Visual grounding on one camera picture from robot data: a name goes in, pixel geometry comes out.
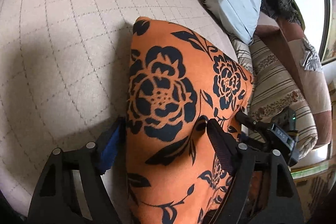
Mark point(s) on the brown pink sofa backrest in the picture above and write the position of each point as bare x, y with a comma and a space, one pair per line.
284, 40

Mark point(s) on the orange black floral blouse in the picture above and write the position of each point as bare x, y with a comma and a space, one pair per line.
178, 81

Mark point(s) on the white grey crumpled cloth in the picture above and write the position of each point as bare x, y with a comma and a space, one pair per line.
310, 60

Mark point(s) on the beige striped floral cushion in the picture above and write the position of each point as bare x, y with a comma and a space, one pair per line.
275, 90

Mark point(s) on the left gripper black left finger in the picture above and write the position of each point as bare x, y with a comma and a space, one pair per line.
70, 188

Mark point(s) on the framed wall picture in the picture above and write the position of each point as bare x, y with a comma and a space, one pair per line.
327, 47

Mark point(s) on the small striped floral cushion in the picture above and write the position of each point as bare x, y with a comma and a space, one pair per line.
243, 53

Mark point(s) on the black furry garment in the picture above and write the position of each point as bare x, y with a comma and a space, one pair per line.
286, 9

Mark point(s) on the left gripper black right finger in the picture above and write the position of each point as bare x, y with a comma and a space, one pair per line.
261, 190

